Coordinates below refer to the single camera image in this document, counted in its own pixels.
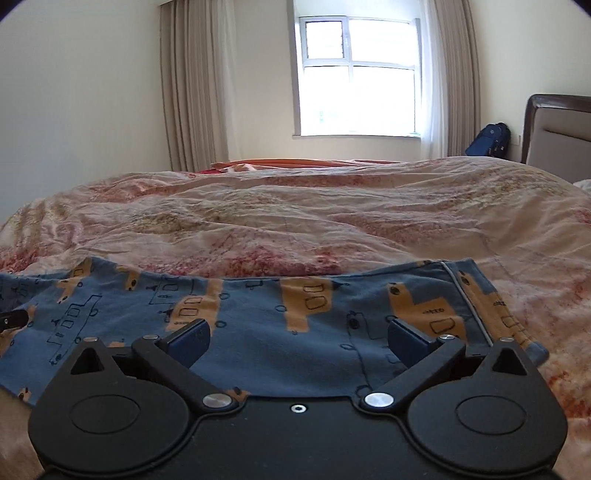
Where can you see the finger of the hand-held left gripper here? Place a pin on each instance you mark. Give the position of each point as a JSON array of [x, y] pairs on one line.
[[11, 319]]

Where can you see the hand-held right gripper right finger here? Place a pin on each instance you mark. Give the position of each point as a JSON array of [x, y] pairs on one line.
[[406, 344]]

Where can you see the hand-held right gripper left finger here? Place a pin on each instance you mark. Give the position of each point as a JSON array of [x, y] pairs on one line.
[[190, 342]]

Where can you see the blue printed pants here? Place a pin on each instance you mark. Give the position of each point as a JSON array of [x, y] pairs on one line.
[[277, 350]]

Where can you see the pink floral blanket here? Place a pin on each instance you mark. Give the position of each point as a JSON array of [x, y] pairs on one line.
[[295, 217]]

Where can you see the orange bed sheet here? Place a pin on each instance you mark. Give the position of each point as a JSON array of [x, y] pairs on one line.
[[300, 164]]

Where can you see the blue backpack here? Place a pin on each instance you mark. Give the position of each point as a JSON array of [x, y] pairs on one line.
[[489, 141]]

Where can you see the white pillow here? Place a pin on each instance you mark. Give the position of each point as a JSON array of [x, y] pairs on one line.
[[583, 186]]

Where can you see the beige curtain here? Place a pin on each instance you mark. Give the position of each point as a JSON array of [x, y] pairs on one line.
[[194, 92], [461, 69]]

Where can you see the white sheer curtain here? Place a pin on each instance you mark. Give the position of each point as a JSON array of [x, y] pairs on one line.
[[434, 92]]

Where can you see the window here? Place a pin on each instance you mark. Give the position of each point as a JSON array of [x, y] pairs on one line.
[[360, 92]]

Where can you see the brown padded headboard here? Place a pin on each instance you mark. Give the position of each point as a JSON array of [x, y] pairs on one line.
[[563, 138]]

